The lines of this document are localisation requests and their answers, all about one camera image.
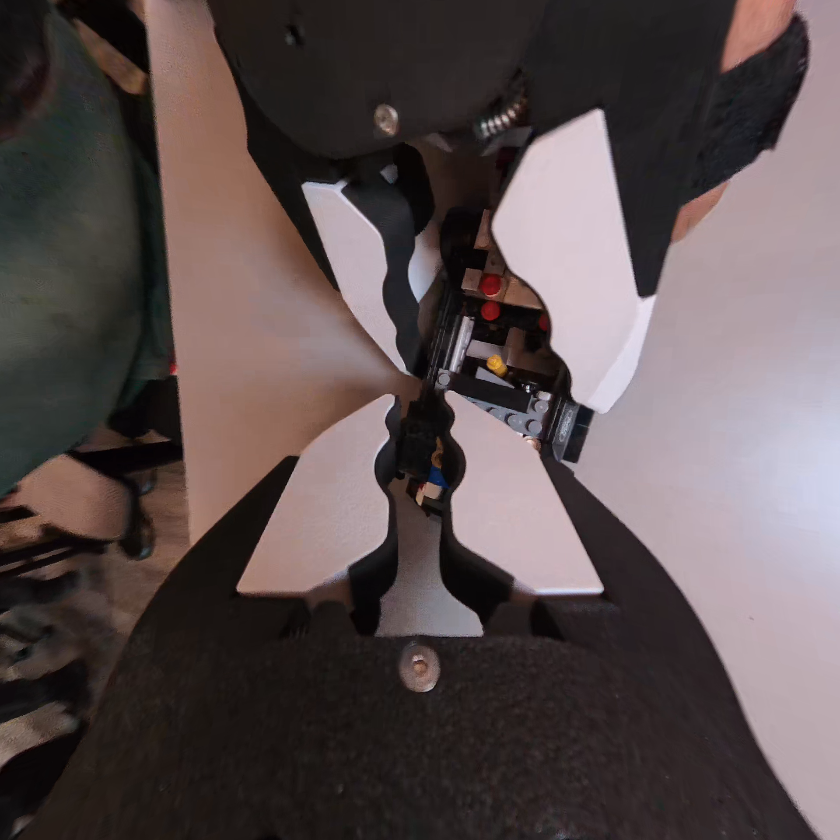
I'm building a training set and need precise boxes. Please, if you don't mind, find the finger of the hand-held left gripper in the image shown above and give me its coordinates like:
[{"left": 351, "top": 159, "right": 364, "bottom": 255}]
[
  {"left": 491, "top": 108, "right": 658, "bottom": 416},
  {"left": 301, "top": 144, "right": 437, "bottom": 380}
]

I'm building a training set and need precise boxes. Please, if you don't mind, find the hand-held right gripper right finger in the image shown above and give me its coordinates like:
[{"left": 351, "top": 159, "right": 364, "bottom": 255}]
[{"left": 441, "top": 390, "right": 605, "bottom": 627}]

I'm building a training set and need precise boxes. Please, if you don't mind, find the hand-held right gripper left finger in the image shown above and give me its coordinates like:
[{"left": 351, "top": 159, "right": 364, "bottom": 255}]
[{"left": 236, "top": 394, "right": 403, "bottom": 634}]

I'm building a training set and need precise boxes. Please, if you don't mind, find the black lego car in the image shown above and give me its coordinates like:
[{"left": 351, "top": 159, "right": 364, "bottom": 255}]
[{"left": 392, "top": 203, "right": 597, "bottom": 521}]

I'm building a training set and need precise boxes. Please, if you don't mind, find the person's left hand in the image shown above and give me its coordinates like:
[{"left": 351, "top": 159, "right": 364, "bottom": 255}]
[{"left": 671, "top": 0, "right": 800, "bottom": 242}]

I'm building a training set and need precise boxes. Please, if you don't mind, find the person's green sweatshirt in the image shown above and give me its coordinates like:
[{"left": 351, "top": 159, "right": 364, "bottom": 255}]
[{"left": 0, "top": 0, "right": 177, "bottom": 500}]

